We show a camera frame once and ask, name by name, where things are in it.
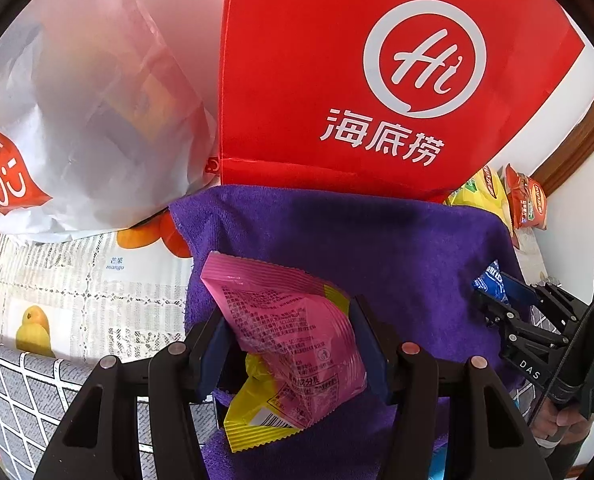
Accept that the grey checkered blanket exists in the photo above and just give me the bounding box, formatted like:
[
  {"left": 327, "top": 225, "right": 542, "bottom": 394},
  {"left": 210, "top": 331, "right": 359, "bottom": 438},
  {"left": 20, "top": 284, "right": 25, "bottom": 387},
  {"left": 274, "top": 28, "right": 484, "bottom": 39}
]
[{"left": 0, "top": 335, "right": 228, "bottom": 480}]

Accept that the white plastic shopping bag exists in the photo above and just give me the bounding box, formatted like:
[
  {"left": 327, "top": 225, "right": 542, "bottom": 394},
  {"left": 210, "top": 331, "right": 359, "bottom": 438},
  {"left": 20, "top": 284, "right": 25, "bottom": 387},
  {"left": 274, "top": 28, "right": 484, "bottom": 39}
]
[{"left": 0, "top": 0, "right": 223, "bottom": 243}]

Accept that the wooden wall trim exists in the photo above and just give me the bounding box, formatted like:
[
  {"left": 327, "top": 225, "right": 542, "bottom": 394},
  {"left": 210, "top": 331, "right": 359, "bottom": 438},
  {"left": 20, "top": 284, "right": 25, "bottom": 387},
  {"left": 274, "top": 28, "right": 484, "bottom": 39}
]
[{"left": 532, "top": 72, "right": 594, "bottom": 198}]

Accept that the red paper bag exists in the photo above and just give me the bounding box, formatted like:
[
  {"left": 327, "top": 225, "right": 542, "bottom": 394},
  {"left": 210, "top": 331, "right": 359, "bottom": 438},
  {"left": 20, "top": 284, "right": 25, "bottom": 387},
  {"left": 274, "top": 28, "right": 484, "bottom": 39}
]
[{"left": 218, "top": 0, "right": 585, "bottom": 206}]

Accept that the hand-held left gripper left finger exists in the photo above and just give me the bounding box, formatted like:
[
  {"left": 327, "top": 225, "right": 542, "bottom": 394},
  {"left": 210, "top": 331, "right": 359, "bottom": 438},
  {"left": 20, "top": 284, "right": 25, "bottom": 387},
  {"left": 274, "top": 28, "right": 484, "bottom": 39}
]
[{"left": 34, "top": 305, "right": 238, "bottom": 480}]

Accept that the pink snack packet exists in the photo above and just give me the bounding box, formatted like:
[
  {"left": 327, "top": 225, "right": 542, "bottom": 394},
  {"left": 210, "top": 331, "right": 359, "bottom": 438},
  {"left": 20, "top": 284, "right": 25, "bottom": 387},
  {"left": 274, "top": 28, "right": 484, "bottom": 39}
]
[{"left": 200, "top": 251, "right": 368, "bottom": 431}]

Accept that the fruit print cloth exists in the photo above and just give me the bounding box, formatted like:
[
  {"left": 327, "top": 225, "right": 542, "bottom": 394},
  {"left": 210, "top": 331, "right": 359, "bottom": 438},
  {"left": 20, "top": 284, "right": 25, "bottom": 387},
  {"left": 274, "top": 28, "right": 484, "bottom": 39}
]
[{"left": 0, "top": 210, "right": 198, "bottom": 361}]

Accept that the person's right hand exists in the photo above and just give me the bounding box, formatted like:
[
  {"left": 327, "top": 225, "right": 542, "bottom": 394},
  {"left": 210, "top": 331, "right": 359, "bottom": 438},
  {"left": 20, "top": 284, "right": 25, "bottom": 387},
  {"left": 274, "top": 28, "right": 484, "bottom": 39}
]
[{"left": 530, "top": 400, "right": 594, "bottom": 461}]

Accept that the blue candy wrapper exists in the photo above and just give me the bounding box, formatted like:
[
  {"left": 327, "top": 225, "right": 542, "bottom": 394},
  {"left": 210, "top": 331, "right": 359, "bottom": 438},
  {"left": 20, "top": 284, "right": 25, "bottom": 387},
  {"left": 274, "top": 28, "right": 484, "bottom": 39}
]
[{"left": 472, "top": 259, "right": 508, "bottom": 306}]

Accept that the yellow green snack packet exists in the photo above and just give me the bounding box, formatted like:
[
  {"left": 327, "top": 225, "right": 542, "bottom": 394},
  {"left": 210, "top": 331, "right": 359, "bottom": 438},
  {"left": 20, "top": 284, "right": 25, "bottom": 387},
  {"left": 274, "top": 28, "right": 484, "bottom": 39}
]
[{"left": 444, "top": 167, "right": 515, "bottom": 233}]

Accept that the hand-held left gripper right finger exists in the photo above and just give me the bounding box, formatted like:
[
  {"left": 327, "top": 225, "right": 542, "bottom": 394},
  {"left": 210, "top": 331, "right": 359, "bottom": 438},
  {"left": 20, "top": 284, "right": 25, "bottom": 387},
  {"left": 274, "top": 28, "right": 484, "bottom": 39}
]
[{"left": 349, "top": 295, "right": 553, "bottom": 480}]

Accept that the purple towel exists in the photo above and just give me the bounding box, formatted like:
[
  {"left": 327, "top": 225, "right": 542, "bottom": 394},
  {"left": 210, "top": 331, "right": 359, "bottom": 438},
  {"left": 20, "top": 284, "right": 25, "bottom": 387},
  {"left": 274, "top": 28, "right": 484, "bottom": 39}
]
[{"left": 169, "top": 185, "right": 533, "bottom": 480}]

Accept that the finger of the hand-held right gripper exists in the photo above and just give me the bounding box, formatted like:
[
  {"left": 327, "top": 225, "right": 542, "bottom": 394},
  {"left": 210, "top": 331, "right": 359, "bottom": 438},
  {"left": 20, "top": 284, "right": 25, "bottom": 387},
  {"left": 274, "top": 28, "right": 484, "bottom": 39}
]
[
  {"left": 500, "top": 271, "right": 593, "bottom": 323},
  {"left": 474, "top": 290, "right": 570, "bottom": 388}
]

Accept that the red orange snack packet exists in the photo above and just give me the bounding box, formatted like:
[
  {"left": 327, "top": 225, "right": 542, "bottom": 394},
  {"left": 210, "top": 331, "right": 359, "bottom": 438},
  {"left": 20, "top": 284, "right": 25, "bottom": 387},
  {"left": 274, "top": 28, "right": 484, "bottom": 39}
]
[{"left": 504, "top": 164, "right": 549, "bottom": 231}]

